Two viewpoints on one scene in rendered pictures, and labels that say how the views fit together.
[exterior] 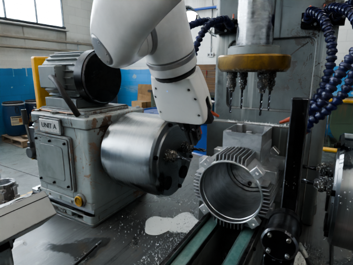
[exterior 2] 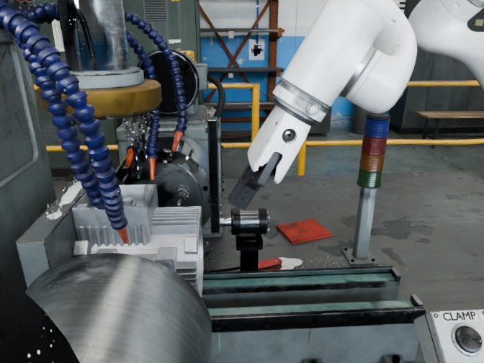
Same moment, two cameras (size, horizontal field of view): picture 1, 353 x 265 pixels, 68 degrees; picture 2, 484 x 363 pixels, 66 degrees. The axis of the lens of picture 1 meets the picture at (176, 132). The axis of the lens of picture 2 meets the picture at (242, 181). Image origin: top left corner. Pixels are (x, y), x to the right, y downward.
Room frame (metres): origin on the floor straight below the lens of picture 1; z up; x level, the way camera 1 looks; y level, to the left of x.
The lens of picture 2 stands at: (0.85, 0.42, 1.41)
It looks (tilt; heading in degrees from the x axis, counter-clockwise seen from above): 22 degrees down; 236
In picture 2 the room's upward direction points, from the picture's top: straight up
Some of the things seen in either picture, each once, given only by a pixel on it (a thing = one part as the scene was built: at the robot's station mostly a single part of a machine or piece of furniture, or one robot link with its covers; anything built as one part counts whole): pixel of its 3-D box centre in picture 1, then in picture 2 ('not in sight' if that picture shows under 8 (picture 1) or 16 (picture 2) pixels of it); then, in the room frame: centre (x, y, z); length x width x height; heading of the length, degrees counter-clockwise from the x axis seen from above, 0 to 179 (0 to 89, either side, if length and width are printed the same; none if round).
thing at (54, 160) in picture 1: (88, 153); not in sight; (0.96, 0.34, 0.99); 0.35 x 0.31 x 0.37; 60
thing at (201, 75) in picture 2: not in sight; (185, 114); (0.31, -0.71, 1.16); 0.33 x 0.26 x 0.42; 60
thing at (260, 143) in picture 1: (247, 141); (119, 214); (0.70, -0.20, 1.11); 0.12 x 0.11 x 0.07; 149
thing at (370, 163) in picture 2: not in sight; (372, 160); (0.04, -0.16, 1.10); 0.06 x 0.06 x 0.04
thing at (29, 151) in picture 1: (38, 134); not in sight; (0.94, 0.51, 1.07); 0.08 x 0.07 x 0.20; 150
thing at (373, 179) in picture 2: not in sight; (369, 176); (0.04, -0.16, 1.05); 0.06 x 0.06 x 0.04
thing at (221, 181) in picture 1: (241, 178); (147, 258); (0.66, -0.17, 1.02); 0.20 x 0.19 x 0.19; 149
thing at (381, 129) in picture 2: not in sight; (376, 126); (0.04, -0.16, 1.19); 0.06 x 0.06 x 0.04
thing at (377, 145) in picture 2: not in sight; (374, 143); (0.04, -0.16, 1.14); 0.06 x 0.06 x 0.04
